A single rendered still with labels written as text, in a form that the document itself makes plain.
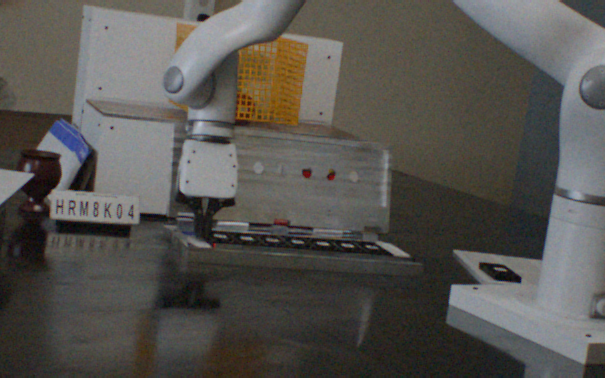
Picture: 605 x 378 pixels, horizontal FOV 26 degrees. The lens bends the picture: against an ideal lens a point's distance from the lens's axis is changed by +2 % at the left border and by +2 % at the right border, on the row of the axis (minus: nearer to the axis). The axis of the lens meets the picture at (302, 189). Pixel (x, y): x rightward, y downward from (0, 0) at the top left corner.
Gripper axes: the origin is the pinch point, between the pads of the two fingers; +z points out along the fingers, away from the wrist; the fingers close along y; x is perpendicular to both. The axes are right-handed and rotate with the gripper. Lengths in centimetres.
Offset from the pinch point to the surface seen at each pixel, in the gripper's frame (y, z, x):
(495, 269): 55, 4, -5
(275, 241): 13.4, 1.6, -0.9
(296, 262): 15.6, 5.1, -6.9
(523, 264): 67, 2, 6
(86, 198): -17.9, -3.8, 16.2
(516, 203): 186, -21, 229
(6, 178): -33.5, -5.7, 2.2
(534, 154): 187, -40, 220
